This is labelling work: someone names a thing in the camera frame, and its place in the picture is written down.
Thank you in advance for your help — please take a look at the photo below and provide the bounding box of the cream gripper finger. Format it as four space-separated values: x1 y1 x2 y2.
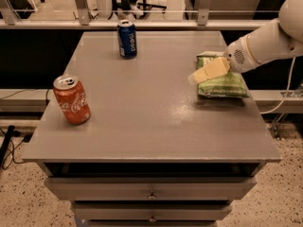
188 57 230 85

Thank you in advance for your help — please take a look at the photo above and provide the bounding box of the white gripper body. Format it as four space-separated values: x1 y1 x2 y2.
223 37 256 73

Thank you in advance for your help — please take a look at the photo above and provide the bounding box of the green jalapeno chip bag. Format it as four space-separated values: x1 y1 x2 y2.
196 51 248 97

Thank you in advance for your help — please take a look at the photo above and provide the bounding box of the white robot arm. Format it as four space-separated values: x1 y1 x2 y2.
188 0 303 85

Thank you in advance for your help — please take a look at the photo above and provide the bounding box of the blue pepsi can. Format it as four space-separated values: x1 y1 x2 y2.
117 20 137 59

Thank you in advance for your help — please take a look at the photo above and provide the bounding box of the red coca-cola can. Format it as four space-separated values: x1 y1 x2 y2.
53 75 91 125

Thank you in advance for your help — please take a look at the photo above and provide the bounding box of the grey drawer cabinet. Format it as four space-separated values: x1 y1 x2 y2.
24 31 280 227

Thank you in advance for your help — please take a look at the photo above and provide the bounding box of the upper drawer knob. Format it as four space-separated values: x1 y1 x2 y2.
148 191 157 201

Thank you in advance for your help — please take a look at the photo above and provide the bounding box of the drawer knob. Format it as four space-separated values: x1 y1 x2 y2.
148 191 157 201
149 215 157 222

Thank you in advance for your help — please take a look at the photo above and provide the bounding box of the lower drawer knob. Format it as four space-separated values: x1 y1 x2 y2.
149 215 157 222

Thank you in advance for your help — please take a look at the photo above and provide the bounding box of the upper grey drawer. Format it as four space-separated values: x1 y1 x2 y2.
45 177 257 201

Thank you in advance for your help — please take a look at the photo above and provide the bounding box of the grey drawer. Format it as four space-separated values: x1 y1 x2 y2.
71 202 232 221
45 177 257 201

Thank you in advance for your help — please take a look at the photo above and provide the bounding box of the lower grey drawer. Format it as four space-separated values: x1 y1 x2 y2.
71 202 232 221

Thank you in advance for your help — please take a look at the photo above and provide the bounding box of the metal railing frame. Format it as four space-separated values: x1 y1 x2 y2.
0 0 267 30

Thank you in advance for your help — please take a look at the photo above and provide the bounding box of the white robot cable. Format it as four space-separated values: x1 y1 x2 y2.
259 56 297 115

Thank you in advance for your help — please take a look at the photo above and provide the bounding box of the black floor cable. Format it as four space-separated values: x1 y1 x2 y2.
0 125 32 171

